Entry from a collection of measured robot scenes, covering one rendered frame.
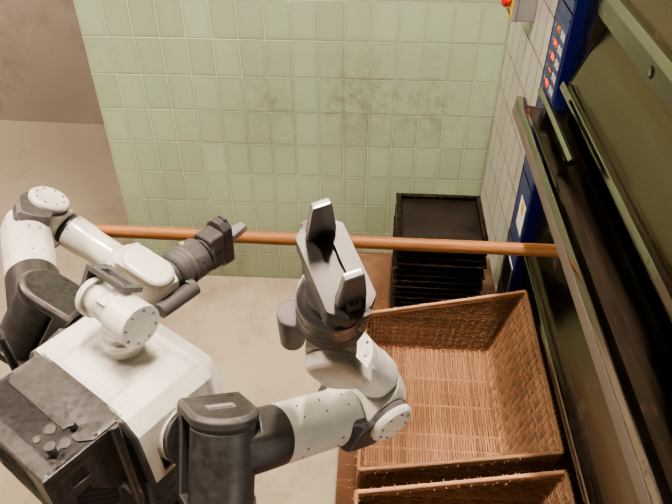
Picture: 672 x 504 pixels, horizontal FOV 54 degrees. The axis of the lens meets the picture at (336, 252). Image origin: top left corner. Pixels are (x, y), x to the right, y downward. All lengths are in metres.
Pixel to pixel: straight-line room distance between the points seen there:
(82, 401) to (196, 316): 2.13
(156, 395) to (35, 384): 0.18
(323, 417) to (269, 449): 0.11
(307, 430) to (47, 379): 0.38
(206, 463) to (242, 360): 1.98
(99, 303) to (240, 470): 0.30
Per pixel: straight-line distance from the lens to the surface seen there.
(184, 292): 1.37
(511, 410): 1.90
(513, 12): 2.20
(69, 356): 1.06
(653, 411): 1.02
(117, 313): 0.94
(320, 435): 1.00
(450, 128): 2.74
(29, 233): 1.32
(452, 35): 2.57
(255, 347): 2.92
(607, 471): 1.45
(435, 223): 2.10
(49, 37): 4.64
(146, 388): 0.99
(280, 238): 1.53
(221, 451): 0.90
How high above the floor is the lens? 2.14
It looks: 39 degrees down
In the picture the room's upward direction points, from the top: straight up
